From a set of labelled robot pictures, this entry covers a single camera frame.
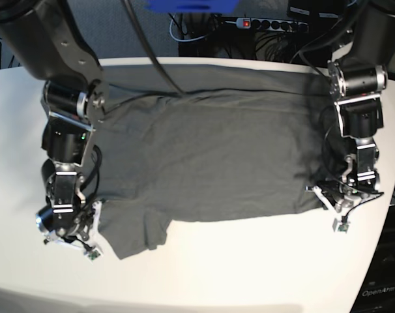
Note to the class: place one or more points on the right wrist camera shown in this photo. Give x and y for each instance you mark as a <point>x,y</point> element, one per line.
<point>93,254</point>

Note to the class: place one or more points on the grey T-shirt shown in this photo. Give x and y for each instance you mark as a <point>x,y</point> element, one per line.
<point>240,144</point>

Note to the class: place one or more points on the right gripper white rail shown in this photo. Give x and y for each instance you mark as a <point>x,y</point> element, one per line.
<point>84,237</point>

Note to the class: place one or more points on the white power strip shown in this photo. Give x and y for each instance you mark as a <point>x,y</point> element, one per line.
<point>283,26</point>

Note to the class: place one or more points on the blue plastic box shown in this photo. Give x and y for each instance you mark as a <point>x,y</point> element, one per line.
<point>191,6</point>

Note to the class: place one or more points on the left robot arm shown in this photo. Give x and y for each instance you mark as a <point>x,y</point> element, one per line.
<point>356,80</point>

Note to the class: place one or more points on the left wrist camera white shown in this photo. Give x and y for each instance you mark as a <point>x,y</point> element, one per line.
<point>340,226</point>

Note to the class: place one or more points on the black OpenArm base box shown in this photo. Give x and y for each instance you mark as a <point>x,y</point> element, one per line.
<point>377,293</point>

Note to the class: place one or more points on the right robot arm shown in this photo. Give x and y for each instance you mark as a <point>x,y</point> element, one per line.
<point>64,114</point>

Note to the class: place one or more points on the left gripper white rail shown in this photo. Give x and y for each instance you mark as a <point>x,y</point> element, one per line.
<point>329,203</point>

